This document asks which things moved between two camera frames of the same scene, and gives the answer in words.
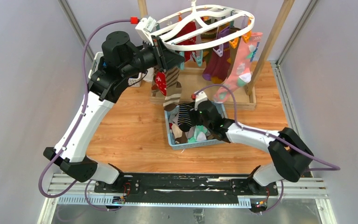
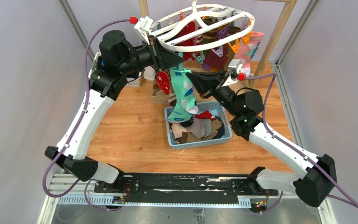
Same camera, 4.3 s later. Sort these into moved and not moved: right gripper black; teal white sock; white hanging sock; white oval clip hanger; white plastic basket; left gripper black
Moved: right gripper black; teal white sock
Not moved: white oval clip hanger; left gripper black; white hanging sock; white plastic basket
